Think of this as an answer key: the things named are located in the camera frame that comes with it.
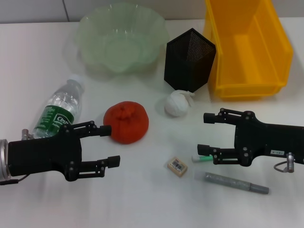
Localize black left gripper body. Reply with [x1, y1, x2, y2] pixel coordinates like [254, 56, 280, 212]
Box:
[8, 125, 83, 182]

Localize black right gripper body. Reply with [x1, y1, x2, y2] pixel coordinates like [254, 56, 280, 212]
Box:
[234, 115, 304, 166]

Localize clear green-label water bottle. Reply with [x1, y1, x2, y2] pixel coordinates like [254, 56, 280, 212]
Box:
[33, 74, 86, 140]

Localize white paper ball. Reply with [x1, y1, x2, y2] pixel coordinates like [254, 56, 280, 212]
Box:
[164, 89, 196, 116]

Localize green white pen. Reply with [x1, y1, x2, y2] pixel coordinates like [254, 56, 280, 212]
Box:
[191, 153, 216, 163]

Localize grey marker pen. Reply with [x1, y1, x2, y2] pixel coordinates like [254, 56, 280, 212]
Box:
[193, 169, 270, 195]

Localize beige eraser with barcode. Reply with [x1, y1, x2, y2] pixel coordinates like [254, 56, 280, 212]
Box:
[166, 155, 189, 178]

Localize black mesh pen holder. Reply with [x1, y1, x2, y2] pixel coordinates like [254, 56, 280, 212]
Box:
[163, 28, 217, 94]

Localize translucent green fruit bowl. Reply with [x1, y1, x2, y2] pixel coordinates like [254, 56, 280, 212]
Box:
[76, 1, 170, 75]

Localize yellow plastic bin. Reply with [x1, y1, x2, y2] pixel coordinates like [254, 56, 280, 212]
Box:
[202, 0, 294, 102]

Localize right wrist cable connector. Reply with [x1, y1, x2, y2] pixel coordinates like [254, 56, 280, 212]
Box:
[273, 152, 296, 174]

